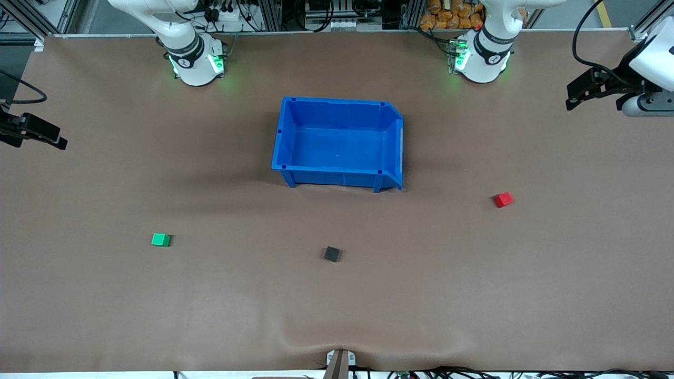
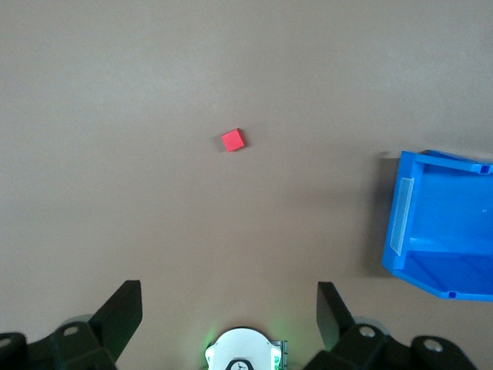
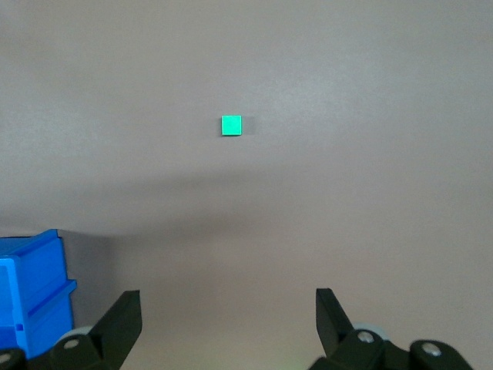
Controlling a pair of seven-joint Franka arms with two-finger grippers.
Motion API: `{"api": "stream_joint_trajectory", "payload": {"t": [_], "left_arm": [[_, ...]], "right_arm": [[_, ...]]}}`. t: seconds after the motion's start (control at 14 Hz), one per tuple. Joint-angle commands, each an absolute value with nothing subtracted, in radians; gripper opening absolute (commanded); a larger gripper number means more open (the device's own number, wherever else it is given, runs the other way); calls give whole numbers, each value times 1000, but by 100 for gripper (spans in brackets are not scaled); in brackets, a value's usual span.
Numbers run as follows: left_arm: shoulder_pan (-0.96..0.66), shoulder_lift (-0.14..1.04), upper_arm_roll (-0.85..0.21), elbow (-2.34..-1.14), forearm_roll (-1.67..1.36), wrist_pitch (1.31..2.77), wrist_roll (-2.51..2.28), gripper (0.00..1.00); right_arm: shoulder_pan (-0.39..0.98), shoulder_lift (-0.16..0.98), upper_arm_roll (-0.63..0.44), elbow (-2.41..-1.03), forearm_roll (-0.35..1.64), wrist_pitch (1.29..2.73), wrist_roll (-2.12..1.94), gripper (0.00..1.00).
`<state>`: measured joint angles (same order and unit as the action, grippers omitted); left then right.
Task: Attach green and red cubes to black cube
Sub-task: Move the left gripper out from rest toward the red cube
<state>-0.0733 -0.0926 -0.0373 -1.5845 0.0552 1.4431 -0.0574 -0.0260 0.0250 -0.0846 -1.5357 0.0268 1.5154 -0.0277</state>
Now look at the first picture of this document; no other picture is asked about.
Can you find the red cube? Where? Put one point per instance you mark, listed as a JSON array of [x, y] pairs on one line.
[[503, 199]]

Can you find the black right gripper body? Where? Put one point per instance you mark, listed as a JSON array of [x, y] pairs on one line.
[[7, 130]]

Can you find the aluminium camera mount profile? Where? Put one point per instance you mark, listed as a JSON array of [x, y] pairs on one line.
[[339, 363]]

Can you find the brown table cover mat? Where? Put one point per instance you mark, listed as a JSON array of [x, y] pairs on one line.
[[337, 295]]

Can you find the black cube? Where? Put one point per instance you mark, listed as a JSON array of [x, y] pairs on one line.
[[332, 254]]

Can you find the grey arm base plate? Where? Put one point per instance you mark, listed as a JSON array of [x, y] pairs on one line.
[[452, 55]]

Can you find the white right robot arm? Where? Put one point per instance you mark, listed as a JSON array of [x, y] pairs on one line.
[[184, 31]]

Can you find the green cube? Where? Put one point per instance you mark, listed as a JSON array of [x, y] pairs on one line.
[[160, 239]]

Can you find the blue plastic storage bin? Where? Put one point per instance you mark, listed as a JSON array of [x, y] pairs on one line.
[[337, 147]]

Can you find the white power strip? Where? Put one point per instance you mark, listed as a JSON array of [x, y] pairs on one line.
[[225, 14]]

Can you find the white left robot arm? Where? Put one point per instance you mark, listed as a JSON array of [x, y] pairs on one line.
[[484, 58]]

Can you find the aluminium frame profile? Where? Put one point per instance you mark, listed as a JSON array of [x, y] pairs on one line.
[[45, 16], [645, 29]]

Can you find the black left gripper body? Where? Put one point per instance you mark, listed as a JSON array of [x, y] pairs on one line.
[[617, 84]]

